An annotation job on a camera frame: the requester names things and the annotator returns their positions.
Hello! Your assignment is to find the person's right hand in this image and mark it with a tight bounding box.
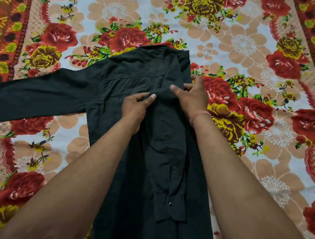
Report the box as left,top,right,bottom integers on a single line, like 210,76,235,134
169,75,210,121

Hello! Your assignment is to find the person's left hand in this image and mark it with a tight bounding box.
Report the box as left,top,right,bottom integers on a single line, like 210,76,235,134
121,92,157,135

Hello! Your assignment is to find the dark green shirt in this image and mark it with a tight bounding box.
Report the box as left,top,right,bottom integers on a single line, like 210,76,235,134
0,45,214,239

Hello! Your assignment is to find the person's right forearm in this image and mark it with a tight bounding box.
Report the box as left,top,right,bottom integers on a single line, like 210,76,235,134
192,113,304,239

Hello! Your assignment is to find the person's left forearm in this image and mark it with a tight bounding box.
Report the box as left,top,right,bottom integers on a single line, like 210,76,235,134
0,117,141,239

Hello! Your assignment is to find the pink thread bracelet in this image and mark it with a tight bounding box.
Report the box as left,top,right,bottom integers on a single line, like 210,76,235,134
189,111,212,127

